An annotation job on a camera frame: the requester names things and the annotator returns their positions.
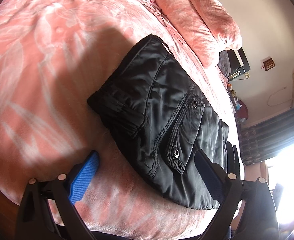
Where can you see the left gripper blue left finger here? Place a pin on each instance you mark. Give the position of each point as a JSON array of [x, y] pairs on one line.
[[80, 177]]

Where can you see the pink floral bed blanket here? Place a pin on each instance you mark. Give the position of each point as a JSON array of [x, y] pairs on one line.
[[53, 55]]

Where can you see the dark patterned curtain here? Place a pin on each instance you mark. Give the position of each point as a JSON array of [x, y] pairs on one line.
[[265, 140]]

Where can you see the brown square wall lamp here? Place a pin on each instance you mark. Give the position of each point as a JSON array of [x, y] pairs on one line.
[[268, 64]]

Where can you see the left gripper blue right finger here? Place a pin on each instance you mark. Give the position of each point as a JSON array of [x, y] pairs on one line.
[[209, 176]]

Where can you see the black padded pants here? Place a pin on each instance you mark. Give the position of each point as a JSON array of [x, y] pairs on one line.
[[159, 118]]

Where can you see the grey pillow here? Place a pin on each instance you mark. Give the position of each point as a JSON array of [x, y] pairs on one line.
[[224, 63]]

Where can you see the rolled pink quilt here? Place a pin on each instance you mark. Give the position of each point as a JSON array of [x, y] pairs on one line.
[[205, 25]]

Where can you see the black headboard with white stripe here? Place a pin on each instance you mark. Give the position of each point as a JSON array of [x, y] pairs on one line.
[[238, 63]]

